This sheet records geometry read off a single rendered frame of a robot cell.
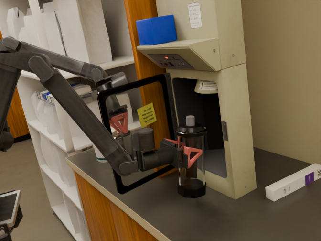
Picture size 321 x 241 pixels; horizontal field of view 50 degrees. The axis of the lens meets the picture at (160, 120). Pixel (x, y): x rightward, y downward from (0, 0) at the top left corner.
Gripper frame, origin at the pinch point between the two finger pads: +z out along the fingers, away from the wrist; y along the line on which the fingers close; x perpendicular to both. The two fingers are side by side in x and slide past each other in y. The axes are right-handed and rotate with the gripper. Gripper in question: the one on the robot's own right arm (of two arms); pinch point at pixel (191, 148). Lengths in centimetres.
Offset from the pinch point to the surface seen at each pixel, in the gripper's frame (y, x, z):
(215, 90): 2.4, -17.9, 13.1
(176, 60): 7.9, -29.1, 1.2
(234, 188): -6.8, 16.3, 13.6
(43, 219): 213, 123, -11
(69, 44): 125, -34, 3
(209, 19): -2.3, -41.5, 6.9
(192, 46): -5.7, -33.8, -2.8
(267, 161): 5.2, 17.7, 45.0
